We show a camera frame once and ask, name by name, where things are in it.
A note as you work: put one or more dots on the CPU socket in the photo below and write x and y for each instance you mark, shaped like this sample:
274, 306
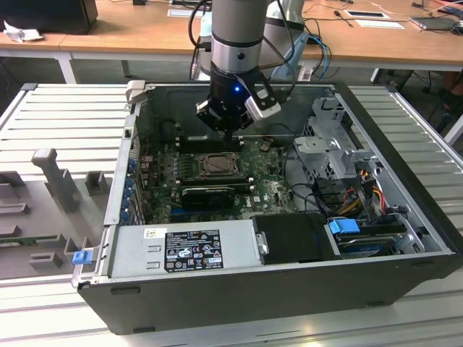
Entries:
199, 170

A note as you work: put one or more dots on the white paper sheet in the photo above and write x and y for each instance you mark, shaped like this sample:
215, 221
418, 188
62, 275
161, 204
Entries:
380, 24

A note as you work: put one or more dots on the CPU with silver top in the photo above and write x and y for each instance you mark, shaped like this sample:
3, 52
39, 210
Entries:
220, 163

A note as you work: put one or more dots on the gray parts rack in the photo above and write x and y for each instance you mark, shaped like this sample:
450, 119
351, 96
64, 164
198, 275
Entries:
43, 217

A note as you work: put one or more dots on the RAM slot with white clips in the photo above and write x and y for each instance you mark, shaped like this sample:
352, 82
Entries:
202, 141
244, 188
217, 180
202, 147

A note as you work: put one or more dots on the silver metal drive cage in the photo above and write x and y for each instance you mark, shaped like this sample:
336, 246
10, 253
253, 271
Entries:
318, 144

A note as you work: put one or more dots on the small white sheet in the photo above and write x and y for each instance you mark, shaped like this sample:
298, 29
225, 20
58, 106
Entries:
177, 12

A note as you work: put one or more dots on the open desktop PC case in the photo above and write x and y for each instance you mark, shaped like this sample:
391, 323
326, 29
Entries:
217, 303

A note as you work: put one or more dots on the blue expansion slot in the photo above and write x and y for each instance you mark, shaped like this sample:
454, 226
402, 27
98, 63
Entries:
177, 210

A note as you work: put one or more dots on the white framed tablet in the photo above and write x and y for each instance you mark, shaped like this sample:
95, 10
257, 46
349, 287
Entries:
365, 14

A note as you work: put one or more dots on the wooden desk white frame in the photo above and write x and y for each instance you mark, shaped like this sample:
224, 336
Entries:
144, 32
52, 41

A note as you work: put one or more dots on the round coin battery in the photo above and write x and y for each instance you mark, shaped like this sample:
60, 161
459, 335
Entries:
266, 145

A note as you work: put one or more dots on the dark notebook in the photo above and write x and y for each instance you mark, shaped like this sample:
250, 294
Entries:
434, 23

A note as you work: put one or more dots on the blue case latch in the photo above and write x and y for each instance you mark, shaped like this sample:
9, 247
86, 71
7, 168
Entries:
82, 258

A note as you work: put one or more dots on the silver power supply unit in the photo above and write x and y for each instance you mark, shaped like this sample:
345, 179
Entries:
126, 253

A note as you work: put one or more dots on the black graphics card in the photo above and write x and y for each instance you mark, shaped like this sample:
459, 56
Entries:
206, 199

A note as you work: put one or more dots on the hard disk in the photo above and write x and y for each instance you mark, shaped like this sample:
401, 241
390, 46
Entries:
365, 248

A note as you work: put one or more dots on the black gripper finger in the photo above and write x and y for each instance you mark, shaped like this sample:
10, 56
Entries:
210, 115
244, 121

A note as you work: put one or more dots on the black plastic shroud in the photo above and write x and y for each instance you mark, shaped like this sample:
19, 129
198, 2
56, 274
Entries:
293, 238

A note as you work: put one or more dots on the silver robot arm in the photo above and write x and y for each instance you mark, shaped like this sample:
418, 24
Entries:
235, 29

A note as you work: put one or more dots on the large black box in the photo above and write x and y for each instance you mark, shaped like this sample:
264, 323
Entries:
47, 16

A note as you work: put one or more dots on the crumpled white paper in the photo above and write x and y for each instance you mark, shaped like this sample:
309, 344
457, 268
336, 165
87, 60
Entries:
21, 34

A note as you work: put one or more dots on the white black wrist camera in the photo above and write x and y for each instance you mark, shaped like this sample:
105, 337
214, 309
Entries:
262, 112

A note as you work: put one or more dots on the pale blue teach pendant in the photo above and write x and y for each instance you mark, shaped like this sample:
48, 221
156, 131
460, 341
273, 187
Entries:
300, 45

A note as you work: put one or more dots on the green motherboard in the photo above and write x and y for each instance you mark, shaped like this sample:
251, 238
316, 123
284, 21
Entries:
267, 188

